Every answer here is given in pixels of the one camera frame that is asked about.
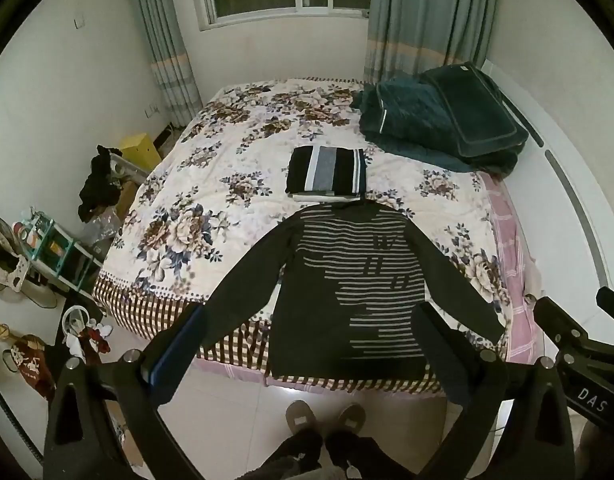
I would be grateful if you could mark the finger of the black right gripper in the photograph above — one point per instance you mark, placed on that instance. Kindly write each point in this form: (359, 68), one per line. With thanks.
(536, 441)

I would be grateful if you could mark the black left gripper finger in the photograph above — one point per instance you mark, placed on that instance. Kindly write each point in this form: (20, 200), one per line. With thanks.
(81, 443)

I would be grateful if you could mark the dark striped long-sleeve sweater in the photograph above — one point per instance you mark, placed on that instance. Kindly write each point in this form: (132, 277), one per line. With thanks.
(347, 278)

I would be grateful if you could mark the black clothes pile on rack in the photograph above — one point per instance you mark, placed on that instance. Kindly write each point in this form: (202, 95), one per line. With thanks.
(100, 190)

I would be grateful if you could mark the pink checked bed sheet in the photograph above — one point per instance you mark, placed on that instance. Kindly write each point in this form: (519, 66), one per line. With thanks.
(520, 275)

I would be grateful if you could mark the white headboard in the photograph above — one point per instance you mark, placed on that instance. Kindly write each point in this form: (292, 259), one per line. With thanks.
(566, 218)

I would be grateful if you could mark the right grey slipper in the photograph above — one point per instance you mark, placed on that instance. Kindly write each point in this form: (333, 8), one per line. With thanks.
(352, 418)

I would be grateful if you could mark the grey slipper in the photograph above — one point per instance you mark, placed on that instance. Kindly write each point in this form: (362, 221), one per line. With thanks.
(299, 416)
(352, 418)

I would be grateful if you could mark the green storage shelf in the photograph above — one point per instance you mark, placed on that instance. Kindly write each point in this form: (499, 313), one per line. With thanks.
(58, 254)

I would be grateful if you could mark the left grey slipper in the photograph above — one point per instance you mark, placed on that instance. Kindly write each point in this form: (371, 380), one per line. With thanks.
(299, 416)

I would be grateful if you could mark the dark teal pillow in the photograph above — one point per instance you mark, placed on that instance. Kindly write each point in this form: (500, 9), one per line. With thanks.
(481, 123)

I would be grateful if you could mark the floral bed quilt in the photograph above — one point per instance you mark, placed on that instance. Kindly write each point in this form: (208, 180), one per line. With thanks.
(222, 189)

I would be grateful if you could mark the yellow box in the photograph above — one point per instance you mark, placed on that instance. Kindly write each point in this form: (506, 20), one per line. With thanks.
(140, 150)

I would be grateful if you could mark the folded black grey striped garment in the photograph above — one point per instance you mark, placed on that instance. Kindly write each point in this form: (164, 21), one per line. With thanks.
(327, 172)

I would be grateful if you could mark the dark teal folded blanket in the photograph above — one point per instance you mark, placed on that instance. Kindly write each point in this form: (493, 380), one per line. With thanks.
(406, 116)

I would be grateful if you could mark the left grey-green curtain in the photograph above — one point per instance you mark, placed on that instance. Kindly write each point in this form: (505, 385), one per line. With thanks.
(169, 61)

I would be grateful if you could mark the grey-green curtain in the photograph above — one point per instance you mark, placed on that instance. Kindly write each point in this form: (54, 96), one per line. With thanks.
(408, 37)
(169, 61)

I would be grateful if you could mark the right grey-green curtain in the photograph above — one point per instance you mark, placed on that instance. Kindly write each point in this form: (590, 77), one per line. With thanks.
(408, 37)

